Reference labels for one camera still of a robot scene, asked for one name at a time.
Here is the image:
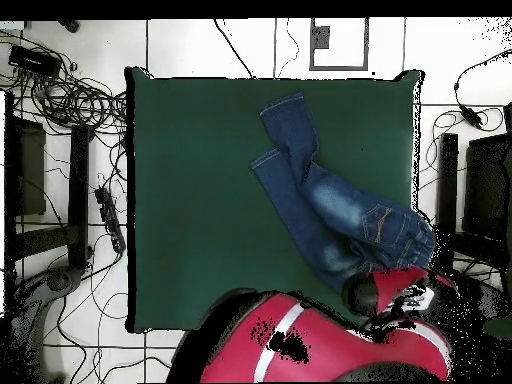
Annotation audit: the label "blue denim jeans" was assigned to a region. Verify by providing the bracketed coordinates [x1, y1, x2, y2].
[249, 92, 437, 293]

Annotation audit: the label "dark green table cloth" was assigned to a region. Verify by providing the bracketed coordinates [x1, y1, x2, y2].
[124, 66, 425, 335]

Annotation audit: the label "black power strip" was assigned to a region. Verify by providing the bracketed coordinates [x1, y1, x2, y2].
[94, 186, 127, 254]

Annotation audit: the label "black stand bar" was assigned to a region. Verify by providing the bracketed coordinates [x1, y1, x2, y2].
[66, 124, 91, 270]
[434, 133, 460, 269]

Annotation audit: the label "small dark grey square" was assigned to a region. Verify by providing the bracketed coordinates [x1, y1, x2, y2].
[311, 25, 332, 50]

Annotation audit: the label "dark grey stand foot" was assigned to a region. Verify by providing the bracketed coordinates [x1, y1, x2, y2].
[9, 266, 86, 321]
[463, 275, 509, 321]

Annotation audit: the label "dark green fabric piece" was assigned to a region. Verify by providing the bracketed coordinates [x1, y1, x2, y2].
[481, 314, 512, 341]

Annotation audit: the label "black power adapter box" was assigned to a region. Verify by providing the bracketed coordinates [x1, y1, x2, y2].
[8, 44, 62, 77]

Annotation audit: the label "thick black cable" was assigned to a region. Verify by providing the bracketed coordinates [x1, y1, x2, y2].
[212, 18, 256, 80]

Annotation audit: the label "grey square frame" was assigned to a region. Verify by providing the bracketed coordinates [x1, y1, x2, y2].
[308, 16, 370, 72]

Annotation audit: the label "thin black cable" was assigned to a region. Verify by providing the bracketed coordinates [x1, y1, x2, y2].
[275, 18, 300, 80]

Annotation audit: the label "black cable with connector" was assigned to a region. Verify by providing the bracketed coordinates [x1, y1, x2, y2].
[453, 48, 512, 130]

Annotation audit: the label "black cable tangle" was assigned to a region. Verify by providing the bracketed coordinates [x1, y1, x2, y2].
[0, 29, 129, 137]

